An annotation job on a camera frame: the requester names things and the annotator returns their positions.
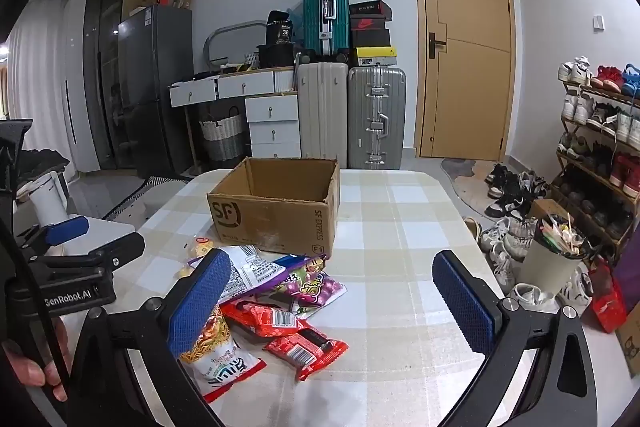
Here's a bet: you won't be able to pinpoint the rows of racked sneakers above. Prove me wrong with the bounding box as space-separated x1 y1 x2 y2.
556 55 640 240

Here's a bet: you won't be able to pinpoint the black bag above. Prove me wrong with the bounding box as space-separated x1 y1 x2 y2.
265 9 296 48

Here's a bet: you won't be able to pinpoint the dark ribbed cloth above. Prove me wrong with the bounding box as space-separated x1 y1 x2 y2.
17 148 71 198

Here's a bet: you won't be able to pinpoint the small cardboard carton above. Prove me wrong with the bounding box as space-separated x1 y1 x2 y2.
527 198 571 228

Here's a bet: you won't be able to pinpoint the curved grey metal tube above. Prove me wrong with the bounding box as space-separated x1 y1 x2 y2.
204 21 268 72

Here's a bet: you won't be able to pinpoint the wooden shoe rack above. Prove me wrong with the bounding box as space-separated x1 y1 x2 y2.
550 72 640 258

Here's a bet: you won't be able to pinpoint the brown cardboard box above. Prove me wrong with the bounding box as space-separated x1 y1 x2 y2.
206 157 342 256

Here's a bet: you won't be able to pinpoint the black white patterned rug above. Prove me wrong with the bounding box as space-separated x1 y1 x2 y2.
102 174 201 220

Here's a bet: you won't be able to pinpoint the silver suitcase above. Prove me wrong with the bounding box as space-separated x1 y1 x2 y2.
347 64 408 171

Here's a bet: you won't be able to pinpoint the red black shoebox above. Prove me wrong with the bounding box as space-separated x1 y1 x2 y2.
350 17 391 32

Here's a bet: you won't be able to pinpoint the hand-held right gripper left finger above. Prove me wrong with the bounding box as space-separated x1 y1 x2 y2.
70 248 236 427

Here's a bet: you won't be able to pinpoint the cream cracker packet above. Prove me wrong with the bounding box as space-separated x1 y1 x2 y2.
186 236 226 270

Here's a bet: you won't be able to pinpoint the white curtain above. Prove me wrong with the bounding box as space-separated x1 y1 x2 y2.
4 0 68 158

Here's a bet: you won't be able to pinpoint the white noodle snack packet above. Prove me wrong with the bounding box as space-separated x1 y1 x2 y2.
179 304 267 403

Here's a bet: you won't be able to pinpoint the purple grape snack packet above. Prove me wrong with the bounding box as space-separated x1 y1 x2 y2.
260 254 348 320

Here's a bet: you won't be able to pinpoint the yellow black shoebox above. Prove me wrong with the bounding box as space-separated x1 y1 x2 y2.
354 46 398 66

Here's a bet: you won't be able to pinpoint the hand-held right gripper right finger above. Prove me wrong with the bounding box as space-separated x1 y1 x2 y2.
432 249 608 427

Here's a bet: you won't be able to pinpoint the teal suitcase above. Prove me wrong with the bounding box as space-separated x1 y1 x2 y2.
302 0 351 58

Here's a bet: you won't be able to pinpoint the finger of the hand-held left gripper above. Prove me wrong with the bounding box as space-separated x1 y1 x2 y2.
30 232 147 280
17 215 91 258

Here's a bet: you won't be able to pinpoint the purple bag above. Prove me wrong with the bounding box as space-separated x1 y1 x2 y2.
612 234 640 313

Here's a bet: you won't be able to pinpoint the wooden door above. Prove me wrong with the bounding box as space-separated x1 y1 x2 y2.
410 0 517 162

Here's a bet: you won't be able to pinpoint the cream suitcase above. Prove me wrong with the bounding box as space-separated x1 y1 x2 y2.
295 61 349 170

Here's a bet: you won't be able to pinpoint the white appliance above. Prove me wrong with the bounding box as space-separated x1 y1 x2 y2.
27 171 70 228

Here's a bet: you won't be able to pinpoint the red snack packet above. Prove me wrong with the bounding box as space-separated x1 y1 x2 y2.
262 327 349 382
220 297 303 338

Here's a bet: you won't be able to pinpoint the woven laundry basket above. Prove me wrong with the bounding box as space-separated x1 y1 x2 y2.
199 104 247 162

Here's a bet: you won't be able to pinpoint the red gift bag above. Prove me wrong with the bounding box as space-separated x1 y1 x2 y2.
587 257 628 334

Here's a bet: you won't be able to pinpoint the cat print carton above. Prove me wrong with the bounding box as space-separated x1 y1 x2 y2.
615 302 640 378

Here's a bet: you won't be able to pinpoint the black door handle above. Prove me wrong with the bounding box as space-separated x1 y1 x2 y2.
427 32 447 60

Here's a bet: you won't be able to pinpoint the white drawer desk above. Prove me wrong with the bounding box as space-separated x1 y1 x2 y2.
168 68 302 160

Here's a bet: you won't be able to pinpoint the dark grey refrigerator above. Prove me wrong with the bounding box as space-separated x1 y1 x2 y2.
117 4 193 178

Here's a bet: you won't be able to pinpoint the dark glass wardrobe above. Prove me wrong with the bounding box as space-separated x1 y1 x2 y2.
81 0 133 171

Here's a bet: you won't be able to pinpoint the plaid tablecloth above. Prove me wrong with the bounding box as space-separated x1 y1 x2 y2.
107 168 566 427

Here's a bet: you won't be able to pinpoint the black cable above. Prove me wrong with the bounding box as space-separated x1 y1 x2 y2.
0 217 71 390

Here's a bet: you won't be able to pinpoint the person's left hand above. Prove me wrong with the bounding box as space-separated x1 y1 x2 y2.
0 319 71 403

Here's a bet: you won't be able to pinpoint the white bin with sticks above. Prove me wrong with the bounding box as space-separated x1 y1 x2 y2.
519 213 588 295

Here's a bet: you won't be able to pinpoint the black storage box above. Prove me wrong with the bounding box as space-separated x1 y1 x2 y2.
257 44 296 68

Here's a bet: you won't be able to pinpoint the white grey snack packet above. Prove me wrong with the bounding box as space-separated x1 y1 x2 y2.
215 245 288 305

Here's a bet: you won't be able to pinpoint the grey irregular doormat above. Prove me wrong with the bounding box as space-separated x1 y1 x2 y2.
440 157 501 218

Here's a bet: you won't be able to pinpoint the pile of loose shoes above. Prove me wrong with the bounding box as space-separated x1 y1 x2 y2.
462 162 596 308

